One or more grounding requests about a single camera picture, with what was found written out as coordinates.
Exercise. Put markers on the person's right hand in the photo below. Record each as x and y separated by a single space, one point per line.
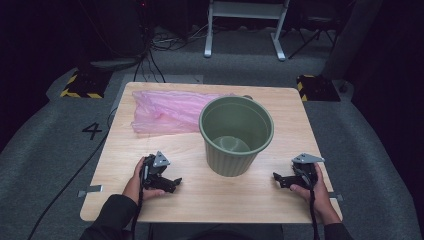
321 200

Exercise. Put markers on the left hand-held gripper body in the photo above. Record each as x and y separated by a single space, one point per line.
151 170

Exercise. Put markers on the pink plastic bag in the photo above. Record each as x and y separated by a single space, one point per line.
166 110

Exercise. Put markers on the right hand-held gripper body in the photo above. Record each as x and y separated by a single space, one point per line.
306 171

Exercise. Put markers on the grey tape strip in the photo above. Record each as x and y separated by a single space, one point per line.
336 197
90 190

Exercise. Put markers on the grey curtain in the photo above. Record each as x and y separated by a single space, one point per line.
353 36

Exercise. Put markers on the black tripod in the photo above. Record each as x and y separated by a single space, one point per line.
315 31

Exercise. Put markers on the white metal stand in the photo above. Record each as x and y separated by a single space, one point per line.
245 10

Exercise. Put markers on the person's left hand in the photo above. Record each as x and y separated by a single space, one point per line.
133 190

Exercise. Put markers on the green ribbed trash bin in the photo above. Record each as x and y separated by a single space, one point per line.
226 160

